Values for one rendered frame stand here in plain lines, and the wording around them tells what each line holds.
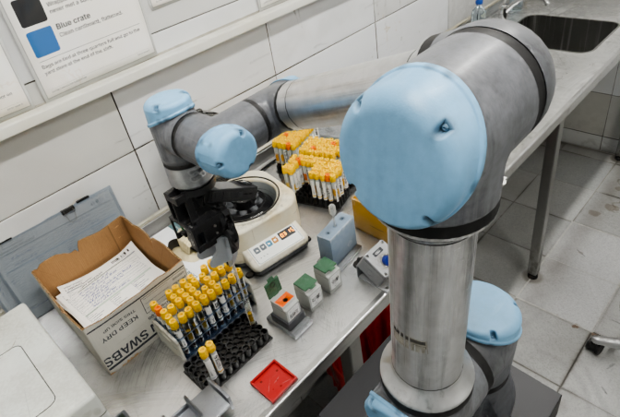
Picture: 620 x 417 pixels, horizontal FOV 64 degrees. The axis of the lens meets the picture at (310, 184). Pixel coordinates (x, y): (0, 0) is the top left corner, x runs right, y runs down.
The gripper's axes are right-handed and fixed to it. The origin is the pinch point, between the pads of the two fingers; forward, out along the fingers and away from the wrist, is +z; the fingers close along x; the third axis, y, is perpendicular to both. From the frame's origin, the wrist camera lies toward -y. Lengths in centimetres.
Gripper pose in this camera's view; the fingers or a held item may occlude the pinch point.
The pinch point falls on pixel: (231, 257)
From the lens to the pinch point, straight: 98.4
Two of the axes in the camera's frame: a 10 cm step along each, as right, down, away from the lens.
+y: -6.7, 5.0, -5.4
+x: 7.2, 3.0, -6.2
